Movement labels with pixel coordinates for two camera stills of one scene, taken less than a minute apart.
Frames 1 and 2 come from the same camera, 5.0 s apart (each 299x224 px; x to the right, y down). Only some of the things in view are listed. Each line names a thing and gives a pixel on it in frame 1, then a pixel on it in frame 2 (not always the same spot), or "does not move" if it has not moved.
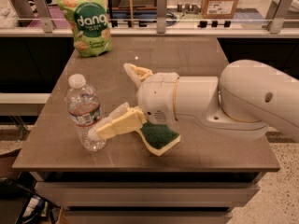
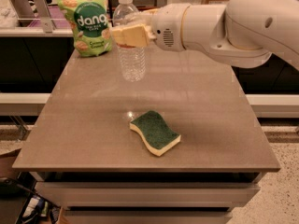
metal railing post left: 42,9 does not move
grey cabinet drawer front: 150,194 does not move
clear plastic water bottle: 85,109 → 132,59
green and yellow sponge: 158,138 does not move
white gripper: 157,97 → 166,27
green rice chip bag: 88,11 does not move
